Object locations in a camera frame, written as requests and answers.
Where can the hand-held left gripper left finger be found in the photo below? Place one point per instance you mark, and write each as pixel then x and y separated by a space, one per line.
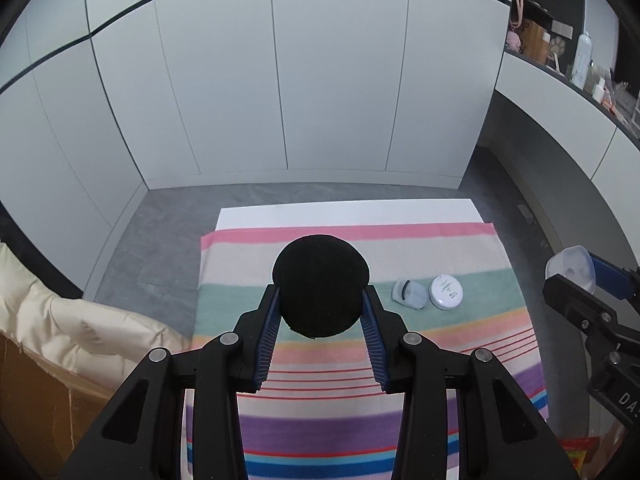
pixel 267 332

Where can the pastel striped blanket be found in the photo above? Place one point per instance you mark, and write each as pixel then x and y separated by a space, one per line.
pixel 325 410

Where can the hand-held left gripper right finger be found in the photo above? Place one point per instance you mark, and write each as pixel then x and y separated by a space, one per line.
pixel 372 332

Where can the clear plastic organizer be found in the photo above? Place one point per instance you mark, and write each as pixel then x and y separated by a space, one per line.
pixel 622 102

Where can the small clear case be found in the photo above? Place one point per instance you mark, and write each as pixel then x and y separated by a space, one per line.
pixel 412 296

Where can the large cardboard box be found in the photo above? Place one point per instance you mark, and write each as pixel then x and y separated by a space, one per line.
pixel 35 410

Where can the paw print ornament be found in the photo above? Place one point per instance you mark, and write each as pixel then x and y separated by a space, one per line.
pixel 557 46

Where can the white table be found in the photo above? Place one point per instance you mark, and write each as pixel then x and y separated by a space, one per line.
pixel 350 215

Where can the pink bag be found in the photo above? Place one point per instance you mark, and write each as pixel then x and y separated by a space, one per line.
pixel 517 15

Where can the small white bottle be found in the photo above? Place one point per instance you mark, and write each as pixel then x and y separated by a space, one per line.
pixel 598 92

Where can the white round compact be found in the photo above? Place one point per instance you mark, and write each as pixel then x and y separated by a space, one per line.
pixel 446 291

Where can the clear plastic container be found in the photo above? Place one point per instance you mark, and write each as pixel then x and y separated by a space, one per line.
pixel 570 262

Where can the cream padded chair cushion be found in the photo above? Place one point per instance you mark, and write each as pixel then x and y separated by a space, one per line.
pixel 75 330

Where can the white low cabinet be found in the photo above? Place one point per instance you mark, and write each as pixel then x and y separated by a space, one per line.
pixel 550 125

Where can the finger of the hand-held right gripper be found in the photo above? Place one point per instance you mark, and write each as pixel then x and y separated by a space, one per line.
pixel 612 277
pixel 575 300

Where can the brown box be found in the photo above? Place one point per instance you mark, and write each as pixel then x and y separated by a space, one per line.
pixel 535 42

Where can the red snack packet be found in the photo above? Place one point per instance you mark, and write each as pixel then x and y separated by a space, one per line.
pixel 580 460

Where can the white spray bottle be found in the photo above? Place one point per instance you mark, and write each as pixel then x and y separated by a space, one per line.
pixel 581 62

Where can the white wardrobe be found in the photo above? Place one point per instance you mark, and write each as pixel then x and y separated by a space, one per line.
pixel 250 85

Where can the black round powder puff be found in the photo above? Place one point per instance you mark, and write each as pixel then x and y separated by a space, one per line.
pixel 320 280

